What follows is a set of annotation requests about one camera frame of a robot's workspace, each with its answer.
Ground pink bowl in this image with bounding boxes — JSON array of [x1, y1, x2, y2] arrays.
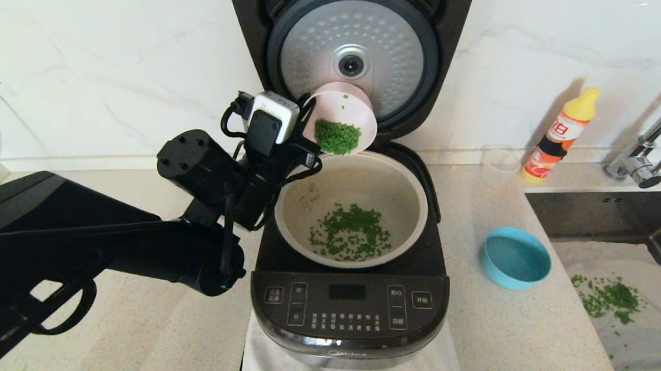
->
[[301, 80, 379, 158]]

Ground black rice cooker lid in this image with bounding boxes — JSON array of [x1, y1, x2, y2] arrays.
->
[[231, 0, 484, 149]]

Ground chopped green vegetable pieces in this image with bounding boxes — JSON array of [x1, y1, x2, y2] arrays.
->
[[307, 200, 394, 264]]

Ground beige inner pot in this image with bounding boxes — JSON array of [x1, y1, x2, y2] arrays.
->
[[271, 147, 432, 274]]

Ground black rice cooker base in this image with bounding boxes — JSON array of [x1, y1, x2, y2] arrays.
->
[[243, 134, 454, 371]]

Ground blue bowl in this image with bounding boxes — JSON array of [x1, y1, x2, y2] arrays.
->
[[478, 225, 553, 293]]

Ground clear glass cup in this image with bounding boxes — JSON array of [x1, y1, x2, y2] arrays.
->
[[480, 145, 522, 178]]

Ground yellow orange detergent bottle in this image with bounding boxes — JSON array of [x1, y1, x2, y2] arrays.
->
[[518, 88, 604, 187]]

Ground chrome faucet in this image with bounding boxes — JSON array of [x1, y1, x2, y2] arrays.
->
[[597, 90, 661, 192]]

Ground green scallion bits on cloth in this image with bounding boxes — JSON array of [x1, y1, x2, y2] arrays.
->
[[570, 272, 647, 329]]

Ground white cloth in sink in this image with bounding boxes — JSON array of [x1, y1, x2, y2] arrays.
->
[[551, 238, 661, 371]]

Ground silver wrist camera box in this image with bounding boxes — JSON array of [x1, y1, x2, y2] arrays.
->
[[245, 89, 302, 146]]

